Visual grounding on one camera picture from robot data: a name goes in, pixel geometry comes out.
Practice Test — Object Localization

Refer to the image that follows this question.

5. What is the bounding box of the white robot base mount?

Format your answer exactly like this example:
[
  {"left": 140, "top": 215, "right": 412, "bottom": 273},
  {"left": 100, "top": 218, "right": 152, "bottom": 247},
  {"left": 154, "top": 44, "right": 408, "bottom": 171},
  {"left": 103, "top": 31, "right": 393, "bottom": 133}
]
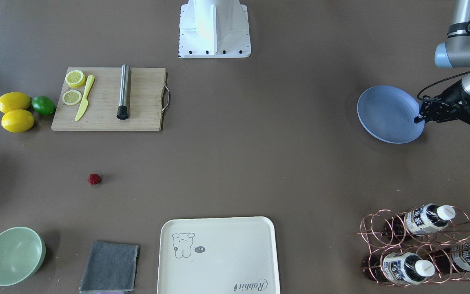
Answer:
[{"left": 178, "top": 0, "right": 252, "bottom": 58}]

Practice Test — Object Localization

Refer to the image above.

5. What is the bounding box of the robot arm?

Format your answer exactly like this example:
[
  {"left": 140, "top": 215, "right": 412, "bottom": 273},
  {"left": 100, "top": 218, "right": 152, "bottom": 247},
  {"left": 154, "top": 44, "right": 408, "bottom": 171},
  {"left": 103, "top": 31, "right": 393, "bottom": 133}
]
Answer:
[{"left": 414, "top": 0, "right": 470, "bottom": 125}]

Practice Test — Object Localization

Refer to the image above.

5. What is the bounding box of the wooden cutting board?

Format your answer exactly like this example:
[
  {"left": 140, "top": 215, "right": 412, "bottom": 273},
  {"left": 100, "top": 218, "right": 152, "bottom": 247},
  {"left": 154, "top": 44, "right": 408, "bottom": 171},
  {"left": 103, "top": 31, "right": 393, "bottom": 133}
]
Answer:
[{"left": 51, "top": 67, "right": 168, "bottom": 131}]

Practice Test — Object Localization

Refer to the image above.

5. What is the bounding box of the lemon half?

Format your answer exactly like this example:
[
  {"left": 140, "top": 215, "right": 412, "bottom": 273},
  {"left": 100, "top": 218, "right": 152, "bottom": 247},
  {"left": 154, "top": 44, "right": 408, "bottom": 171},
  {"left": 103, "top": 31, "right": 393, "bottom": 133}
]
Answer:
[{"left": 64, "top": 69, "right": 86, "bottom": 88}]

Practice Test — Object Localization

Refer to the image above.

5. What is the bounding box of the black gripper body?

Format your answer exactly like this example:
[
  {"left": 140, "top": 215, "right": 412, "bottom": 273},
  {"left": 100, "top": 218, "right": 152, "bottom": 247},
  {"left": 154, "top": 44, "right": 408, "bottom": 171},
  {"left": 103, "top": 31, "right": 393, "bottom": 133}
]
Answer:
[{"left": 419, "top": 96, "right": 470, "bottom": 125}]

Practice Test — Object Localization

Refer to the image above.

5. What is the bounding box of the green lime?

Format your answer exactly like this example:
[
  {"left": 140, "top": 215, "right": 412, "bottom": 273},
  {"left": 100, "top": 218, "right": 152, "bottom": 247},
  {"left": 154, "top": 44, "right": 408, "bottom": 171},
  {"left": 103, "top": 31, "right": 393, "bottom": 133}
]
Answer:
[{"left": 31, "top": 96, "right": 56, "bottom": 115}]

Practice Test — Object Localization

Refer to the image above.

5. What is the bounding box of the yellow lemon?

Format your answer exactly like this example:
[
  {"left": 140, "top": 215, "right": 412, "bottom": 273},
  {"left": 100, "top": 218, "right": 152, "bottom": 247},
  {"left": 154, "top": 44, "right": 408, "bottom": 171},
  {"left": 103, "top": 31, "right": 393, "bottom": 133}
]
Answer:
[
  {"left": 0, "top": 92, "right": 31, "bottom": 114},
  {"left": 1, "top": 109, "right": 34, "bottom": 133}
]

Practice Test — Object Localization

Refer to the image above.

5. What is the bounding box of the grey cloth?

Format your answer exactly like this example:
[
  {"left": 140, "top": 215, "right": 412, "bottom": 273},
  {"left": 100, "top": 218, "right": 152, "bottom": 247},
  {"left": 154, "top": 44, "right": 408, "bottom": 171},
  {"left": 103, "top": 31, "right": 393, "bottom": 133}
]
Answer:
[{"left": 80, "top": 241, "right": 140, "bottom": 294}]

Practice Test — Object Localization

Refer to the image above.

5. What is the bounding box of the steel muddler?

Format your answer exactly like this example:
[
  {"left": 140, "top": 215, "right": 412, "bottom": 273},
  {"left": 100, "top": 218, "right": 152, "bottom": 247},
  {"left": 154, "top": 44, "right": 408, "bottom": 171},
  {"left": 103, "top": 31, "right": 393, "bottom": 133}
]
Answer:
[{"left": 116, "top": 64, "right": 130, "bottom": 120}]

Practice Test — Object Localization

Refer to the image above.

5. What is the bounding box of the yellow plastic knife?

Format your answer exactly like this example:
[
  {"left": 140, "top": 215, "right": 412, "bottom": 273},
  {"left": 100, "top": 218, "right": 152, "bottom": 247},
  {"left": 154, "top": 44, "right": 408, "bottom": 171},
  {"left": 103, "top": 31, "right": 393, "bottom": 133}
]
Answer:
[{"left": 74, "top": 75, "right": 95, "bottom": 121}]

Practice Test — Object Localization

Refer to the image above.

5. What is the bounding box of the green bowl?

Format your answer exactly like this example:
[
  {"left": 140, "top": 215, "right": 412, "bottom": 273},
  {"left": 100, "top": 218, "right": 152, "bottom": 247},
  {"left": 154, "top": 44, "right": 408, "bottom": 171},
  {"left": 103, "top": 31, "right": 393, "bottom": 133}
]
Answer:
[{"left": 0, "top": 227, "right": 46, "bottom": 287}]

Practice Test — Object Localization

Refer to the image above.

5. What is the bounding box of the blue plate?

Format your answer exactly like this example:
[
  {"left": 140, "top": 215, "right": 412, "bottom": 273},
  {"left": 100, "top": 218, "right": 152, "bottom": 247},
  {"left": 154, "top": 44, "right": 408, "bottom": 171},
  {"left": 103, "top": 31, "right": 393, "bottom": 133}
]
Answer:
[{"left": 357, "top": 85, "right": 425, "bottom": 145}]

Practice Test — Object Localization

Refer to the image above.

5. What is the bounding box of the lemon slice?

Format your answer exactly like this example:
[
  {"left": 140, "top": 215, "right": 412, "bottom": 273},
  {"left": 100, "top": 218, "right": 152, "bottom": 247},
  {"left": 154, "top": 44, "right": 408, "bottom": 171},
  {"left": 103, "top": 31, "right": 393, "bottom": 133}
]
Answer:
[{"left": 62, "top": 90, "right": 82, "bottom": 105}]

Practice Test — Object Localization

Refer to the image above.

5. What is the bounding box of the dark drink bottle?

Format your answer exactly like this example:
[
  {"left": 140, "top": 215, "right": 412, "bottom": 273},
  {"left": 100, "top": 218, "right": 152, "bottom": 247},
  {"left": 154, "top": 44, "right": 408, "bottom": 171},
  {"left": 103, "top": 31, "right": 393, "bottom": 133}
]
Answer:
[
  {"left": 430, "top": 242, "right": 470, "bottom": 274},
  {"left": 361, "top": 252, "right": 436, "bottom": 286},
  {"left": 381, "top": 203, "right": 456, "bottom": 241}
]

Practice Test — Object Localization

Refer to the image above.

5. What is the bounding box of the red strawberry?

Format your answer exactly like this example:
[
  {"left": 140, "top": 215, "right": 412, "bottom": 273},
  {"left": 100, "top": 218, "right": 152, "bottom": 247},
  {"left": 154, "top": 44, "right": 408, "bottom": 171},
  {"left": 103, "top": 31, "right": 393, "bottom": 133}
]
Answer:
[{"left": 87, "top": 173, "right": 102, "bottom": 185}]

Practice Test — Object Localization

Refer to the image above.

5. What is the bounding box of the cream rabbit tray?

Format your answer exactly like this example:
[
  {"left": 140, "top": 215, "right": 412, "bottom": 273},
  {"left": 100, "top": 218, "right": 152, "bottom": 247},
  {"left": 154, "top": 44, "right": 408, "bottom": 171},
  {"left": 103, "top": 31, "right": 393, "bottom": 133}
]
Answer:
[{"left": 157, "top": 216, "right": 281, "bottom": 294}]

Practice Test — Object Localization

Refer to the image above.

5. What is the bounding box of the copper wire bottle rack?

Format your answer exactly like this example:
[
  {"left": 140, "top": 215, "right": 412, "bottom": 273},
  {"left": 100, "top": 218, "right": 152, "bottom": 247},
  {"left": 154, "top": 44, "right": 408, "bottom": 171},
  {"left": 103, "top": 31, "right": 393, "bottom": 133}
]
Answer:
[{"left": 359, "top": 203, "right": 470, "bottom": 287}]

